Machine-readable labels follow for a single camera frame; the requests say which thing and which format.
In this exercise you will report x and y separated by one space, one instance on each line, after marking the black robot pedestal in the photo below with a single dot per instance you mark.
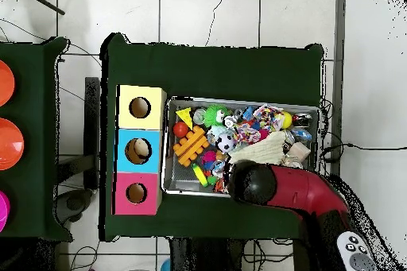
203 258

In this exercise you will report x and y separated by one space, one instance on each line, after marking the side table with green cloth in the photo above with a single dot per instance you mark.
32 175

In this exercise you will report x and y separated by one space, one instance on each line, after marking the green fuzzy toy with eyes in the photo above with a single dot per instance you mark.
215 115

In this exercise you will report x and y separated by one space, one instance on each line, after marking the pink bowl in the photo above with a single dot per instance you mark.
3 210

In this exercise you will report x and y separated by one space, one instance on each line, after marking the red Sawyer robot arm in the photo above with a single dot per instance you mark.
299 188

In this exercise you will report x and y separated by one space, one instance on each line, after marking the red ball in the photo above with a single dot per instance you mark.
180 130

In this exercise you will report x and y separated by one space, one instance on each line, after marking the black and white soccer ball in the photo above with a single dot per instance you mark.
225 142

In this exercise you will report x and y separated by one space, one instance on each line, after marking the cream waffle cloth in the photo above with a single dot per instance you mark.
264 147

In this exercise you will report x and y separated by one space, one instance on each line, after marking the yellow ball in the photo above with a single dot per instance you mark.
287 120

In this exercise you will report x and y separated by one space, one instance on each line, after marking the yellow cheese wedge toy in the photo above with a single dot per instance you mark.
185 117

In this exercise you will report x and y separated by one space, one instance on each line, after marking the orange plastic building block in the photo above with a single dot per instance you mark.
190 146

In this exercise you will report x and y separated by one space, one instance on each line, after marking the orange bowl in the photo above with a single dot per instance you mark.
5 83
9 145

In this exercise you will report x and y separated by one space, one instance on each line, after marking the black rod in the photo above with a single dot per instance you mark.
41 1

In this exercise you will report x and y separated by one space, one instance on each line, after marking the plain wooden block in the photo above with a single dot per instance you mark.
297 154

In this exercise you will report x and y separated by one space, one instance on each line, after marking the wooden box with three holes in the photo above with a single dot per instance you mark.
124 156

